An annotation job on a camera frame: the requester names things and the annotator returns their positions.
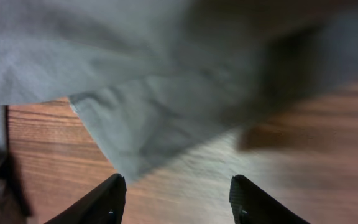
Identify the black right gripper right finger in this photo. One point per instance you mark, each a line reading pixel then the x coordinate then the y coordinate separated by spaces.
pixel 252 205

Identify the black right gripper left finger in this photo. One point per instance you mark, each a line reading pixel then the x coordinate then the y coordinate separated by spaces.
pixel 103 205

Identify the grey shorts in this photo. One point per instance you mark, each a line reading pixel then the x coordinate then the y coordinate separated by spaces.
pixel 152 78

